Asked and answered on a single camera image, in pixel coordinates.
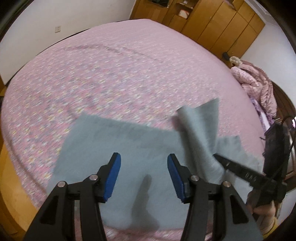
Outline plush toy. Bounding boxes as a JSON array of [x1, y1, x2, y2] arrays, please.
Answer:
[[229, 56, 243, 67]]

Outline grey fleece pants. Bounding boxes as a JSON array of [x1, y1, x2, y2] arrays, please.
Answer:
[[47, 99, 263, 230]]

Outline white wall socket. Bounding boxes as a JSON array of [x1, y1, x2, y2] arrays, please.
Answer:
[[55, 26, 61, 33]]

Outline purple ruffled pillow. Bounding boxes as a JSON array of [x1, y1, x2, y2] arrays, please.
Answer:
[[250, 97, 274, 131]]

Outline pink floral bed sheet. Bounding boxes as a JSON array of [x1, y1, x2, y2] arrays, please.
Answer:
[[1, 19, 264, 240]]

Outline pink box in wardrobe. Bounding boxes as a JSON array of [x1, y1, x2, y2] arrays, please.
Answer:
[[178, 9, 190, 19]]

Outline wooden wardrobe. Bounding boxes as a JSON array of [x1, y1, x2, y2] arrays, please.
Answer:
[[130, 0, 265, 67]]

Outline pink quilted comforter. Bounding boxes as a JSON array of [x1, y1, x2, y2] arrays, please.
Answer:
[[230, 60, 278, 118]]

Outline right hand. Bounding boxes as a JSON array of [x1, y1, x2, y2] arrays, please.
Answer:
[[246, 193, 276, 235]]

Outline wooden headboard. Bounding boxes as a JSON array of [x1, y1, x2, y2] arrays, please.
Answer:
[[273, 82, 295, 180]]

